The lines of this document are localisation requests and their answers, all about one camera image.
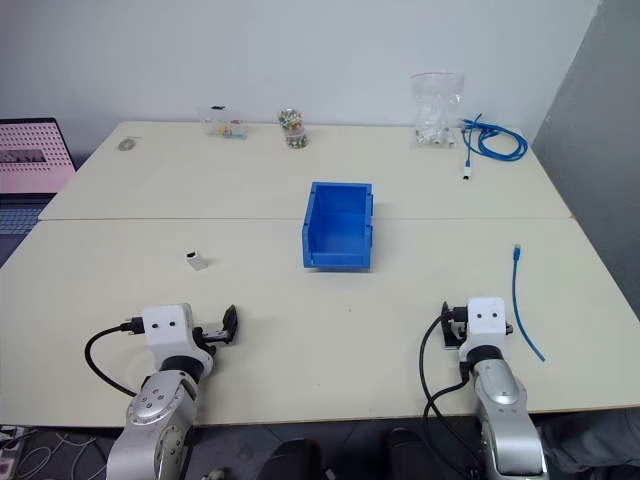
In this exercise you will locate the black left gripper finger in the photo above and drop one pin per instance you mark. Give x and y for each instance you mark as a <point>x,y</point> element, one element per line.
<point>233,337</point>
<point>231,315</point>

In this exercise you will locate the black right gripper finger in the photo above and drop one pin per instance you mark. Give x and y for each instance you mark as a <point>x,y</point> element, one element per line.
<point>444,320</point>

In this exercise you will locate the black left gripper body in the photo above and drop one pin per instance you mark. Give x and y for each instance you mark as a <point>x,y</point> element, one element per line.
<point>212,336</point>

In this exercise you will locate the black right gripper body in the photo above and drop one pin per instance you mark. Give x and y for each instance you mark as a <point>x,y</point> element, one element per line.
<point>457,320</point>

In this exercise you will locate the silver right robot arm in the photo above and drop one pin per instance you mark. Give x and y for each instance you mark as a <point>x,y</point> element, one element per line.
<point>505,415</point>

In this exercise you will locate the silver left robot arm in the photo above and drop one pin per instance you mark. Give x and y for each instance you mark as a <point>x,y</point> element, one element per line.
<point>157,405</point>

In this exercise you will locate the small white connector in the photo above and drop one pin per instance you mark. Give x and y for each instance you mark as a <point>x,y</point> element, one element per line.
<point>197,261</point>

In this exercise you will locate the blue plastic storage bin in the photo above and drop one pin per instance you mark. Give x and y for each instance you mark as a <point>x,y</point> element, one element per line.
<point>337,235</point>

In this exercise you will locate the dark rounded shape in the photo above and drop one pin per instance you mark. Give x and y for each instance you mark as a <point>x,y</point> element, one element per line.
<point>405,452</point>
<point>295,462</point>

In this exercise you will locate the grey cloth bundle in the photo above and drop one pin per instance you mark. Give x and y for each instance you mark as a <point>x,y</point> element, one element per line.
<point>590,445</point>

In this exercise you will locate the clear box of small parts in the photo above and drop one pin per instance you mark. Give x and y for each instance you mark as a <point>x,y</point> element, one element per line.
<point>225,127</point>

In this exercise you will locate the clear jar of colourful pins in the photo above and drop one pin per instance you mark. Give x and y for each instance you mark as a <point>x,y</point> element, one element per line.
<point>295,131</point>

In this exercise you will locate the small clear plastic bag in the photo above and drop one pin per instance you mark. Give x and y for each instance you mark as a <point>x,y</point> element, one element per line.
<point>128,144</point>

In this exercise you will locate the clear bag of white connectors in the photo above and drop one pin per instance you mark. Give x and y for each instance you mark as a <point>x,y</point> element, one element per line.
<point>436,115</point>

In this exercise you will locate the open laptop with pink screen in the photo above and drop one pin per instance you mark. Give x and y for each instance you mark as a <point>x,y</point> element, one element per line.
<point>27,160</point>

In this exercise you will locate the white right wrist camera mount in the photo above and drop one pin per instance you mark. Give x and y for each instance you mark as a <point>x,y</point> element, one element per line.
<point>484,322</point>

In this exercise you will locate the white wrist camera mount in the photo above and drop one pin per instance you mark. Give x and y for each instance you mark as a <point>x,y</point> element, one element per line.
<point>484,322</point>
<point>167,327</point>

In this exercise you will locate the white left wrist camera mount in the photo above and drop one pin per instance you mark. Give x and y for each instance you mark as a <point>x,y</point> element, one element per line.
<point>167,327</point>

